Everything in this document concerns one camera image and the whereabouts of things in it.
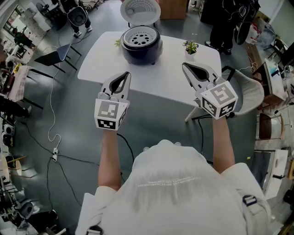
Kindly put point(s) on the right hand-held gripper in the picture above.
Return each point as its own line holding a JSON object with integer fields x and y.
{"x": 218, "y": 98}

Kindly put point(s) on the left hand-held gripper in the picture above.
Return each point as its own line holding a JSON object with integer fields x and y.
{"x": 108, "y": 112}

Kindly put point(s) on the white perforated steamer tray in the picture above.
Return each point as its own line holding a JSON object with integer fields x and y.
{"x": 147, "y": 34}

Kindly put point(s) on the person's left forearm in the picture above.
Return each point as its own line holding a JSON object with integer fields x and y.
{"x": 109, "y": 160}

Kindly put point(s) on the person's right forearm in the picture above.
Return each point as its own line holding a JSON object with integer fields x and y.
{"x": 224, "y": 147}

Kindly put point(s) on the purple flower potted plant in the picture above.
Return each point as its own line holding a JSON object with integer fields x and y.
{"x": 190, "y": 49}

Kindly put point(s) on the dark blue rice cooker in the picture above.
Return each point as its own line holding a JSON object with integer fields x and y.
{"x": 142, "y": 56}

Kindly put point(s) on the small green plant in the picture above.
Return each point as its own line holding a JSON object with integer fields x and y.
{"x": 117, "y": 43}

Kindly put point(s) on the beige chair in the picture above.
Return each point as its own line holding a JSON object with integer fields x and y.
{"x": 250, "y": 91}

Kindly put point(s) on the dark grey chair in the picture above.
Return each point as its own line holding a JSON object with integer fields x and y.
{"x": 63, "y": 51}

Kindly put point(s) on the brown cardboard box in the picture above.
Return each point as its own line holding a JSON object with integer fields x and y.
{"x": 172, "y": 10}

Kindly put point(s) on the wooden chair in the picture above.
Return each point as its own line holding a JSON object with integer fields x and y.
{"x": 266, "y": 126}

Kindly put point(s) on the white power strip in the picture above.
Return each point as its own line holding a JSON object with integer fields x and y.
{"x": 55, "y": 153}

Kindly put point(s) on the table with checkered cloth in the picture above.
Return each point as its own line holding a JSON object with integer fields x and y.
{"x": 19, "y": 82}

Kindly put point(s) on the person's white shirt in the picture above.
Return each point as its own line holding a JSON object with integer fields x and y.
{"x": 172, "y": 183}

